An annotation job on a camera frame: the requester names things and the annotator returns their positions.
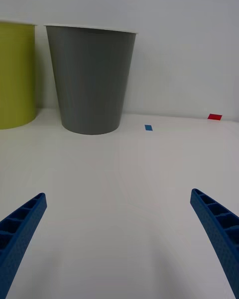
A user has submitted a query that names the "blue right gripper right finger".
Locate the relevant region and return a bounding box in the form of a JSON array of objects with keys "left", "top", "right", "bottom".
[{"left": 190, "top": 188, "right": 239, "bottom": 299}]

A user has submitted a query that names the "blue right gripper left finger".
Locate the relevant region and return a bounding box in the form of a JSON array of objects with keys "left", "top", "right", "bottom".
[{"left": 0, "top": 192, "right": 47, "bottom": 299}]

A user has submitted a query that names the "yellow-green plastic waste bin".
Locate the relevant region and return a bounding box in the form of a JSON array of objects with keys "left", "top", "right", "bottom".
[{"left": 0, "top": 21, "right": 38, "bottom": 130}]

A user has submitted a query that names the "grey plastic waste bin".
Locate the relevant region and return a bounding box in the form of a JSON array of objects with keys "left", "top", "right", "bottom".
[{"left": 43, "top": 24, "right": 139, "bottom": 136}]

